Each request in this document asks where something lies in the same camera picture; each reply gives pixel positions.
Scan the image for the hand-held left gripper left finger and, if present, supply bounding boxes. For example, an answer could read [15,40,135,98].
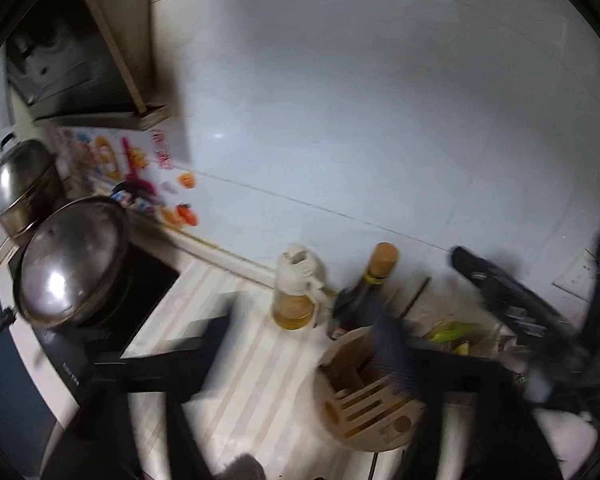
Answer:
[42,310,236,480]

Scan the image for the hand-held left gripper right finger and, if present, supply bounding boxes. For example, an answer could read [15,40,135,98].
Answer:
[371,305,563,480]

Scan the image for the dark chopstick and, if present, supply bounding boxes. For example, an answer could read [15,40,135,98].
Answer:
[401,277,432,319]

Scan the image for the wooden knife block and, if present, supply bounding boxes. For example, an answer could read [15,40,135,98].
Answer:
[313,324,427,454]

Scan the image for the person's right forearm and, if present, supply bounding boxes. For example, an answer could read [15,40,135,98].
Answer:
[534,409,600,479]

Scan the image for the green vegetable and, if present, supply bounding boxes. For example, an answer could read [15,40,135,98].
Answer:
[429,322,487,344]

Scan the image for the dark bottle with tan cap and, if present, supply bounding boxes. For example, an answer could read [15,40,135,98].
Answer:
[329,241,400,342]

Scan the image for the black induction cooktop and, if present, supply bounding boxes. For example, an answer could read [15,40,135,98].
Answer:
[7,244,182,393]

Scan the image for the glass oil dispenser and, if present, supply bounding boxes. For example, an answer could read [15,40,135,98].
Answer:
[271,242,327,332]

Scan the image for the wok with steel lid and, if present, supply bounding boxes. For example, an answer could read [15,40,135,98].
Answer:
[0,195,132,363]

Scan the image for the steel pot with lid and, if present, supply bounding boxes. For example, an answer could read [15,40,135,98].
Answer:
[0,131,64,247]

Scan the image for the black range hood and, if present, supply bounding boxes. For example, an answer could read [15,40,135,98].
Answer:
[4,0,172,132]

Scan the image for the white wall socket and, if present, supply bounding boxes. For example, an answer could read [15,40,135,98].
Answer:
[554,249,599,302]

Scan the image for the colourful wall stickers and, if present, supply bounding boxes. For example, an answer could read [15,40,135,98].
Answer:
[49,124,202,232]

